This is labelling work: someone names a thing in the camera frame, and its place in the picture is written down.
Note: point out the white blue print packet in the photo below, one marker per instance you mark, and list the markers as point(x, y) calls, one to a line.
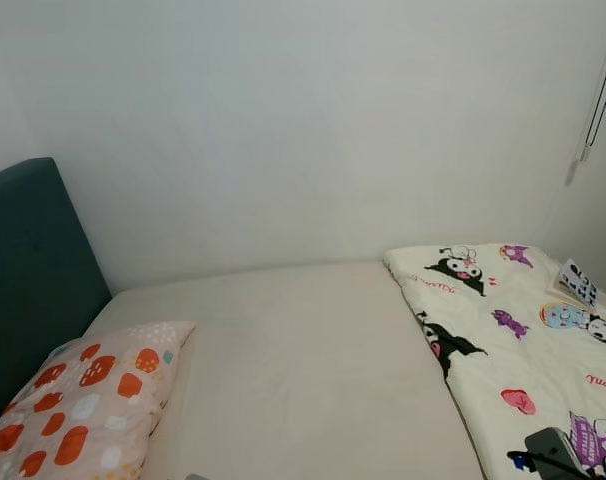
point(578, 282)

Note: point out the pink patterned pillow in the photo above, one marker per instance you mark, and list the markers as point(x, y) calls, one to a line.
point(83, 410)

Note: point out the white blind wand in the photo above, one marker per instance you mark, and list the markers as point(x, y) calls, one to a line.
point(601, 80)

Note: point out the teal upholstered headboard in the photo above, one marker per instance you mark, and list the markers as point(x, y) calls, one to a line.
point(33, 270)

